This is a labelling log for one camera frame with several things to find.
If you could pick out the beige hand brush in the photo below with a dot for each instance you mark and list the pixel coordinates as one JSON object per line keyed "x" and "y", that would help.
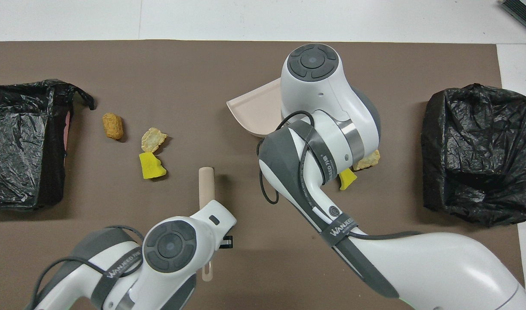
{"x": 206, "y": 185}

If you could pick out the yellow sponge wedge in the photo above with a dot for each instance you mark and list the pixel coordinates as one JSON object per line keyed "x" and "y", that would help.
{"x": 150, "y": 168}

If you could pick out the beige foam chunk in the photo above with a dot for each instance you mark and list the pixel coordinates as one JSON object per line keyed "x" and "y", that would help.
{"x": 368, "y": 160}
{"x": 153, "y": 138}

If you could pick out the small yellow sponge piece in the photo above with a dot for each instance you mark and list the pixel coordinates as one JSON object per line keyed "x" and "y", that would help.
{"x": 345, "y": 180}

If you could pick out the beige plastic dustpan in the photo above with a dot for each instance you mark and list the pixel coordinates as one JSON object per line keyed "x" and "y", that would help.
{"x": 258, "y": 112}

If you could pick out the orange-brown sponge chunk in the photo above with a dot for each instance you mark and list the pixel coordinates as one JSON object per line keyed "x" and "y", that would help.
{"x": 112, "y": 125}

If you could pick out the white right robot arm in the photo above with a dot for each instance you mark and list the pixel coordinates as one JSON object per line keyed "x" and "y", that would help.
{"x": 418, "y": 267}

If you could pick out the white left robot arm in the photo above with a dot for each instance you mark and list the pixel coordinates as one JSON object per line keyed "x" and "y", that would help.
{"x": 168, "y": 245}

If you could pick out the black bag lined pink bin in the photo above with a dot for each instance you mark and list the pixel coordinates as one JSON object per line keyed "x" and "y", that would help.
{"x": 17, "y": 142}

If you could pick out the brown table mat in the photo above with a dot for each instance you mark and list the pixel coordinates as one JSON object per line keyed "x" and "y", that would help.
{"x": 159, "y": 69}

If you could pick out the dark ribbed object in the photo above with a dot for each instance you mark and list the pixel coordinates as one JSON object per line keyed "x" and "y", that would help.
{"x": 523, "y": 10}

